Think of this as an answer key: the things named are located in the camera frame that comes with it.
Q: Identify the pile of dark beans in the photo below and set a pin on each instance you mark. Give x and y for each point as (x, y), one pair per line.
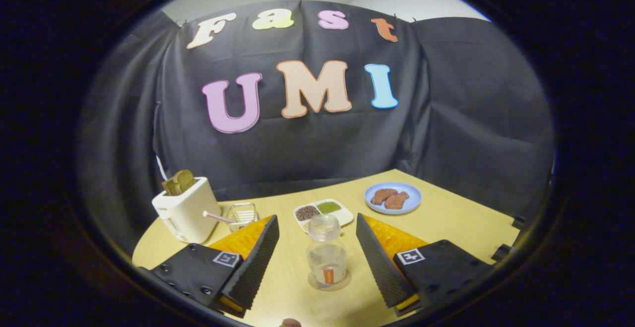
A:
(307, 212)

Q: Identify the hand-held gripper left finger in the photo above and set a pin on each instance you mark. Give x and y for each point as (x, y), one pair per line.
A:
(258, 257)

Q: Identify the brown meat piece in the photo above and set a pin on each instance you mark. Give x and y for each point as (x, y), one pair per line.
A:
(383, 196)
(397, 201)

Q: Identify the black table clamp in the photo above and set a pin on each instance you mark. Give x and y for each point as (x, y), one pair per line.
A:
(519, 223)
(501, 252)

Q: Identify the pile of green beans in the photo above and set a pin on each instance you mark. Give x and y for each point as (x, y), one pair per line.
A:
(329, 207)

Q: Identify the brown toast slice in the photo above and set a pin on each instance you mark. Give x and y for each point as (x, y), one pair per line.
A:
(184, 178)
(169, 187)

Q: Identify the blue plate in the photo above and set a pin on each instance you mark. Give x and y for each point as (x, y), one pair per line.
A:
(412, 199)

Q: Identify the black backdrop cloth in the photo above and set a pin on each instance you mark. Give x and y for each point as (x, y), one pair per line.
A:
(322, 148)

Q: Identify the round brown coaster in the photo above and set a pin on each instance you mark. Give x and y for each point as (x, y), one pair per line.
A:
(313, 286)

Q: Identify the wooden table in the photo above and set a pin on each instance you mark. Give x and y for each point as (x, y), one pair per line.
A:
(456, 223)

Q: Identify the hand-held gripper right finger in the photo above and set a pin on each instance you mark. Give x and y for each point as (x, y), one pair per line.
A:
(377, 260)

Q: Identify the white divided dish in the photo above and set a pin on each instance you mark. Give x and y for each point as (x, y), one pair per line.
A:
(342, 215)

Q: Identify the clear plastic juice bottle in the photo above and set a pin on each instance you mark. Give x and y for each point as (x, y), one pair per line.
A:
(325, 257)

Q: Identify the white toaster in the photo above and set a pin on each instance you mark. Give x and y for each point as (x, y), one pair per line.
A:
(186, 215)

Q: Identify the pink striped stick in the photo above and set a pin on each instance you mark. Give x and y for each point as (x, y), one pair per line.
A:
(218, 216)

